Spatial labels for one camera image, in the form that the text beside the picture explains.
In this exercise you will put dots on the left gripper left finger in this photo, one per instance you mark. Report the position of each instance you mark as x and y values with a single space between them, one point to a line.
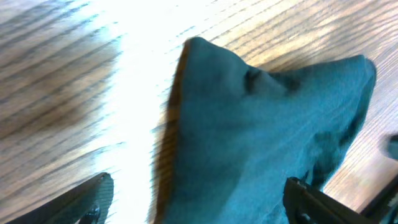
88 203

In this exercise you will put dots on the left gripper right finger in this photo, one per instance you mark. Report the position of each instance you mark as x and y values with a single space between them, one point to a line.
305 204

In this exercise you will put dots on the black Nike t-shirt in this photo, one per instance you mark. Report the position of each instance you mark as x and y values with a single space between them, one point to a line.
242 132

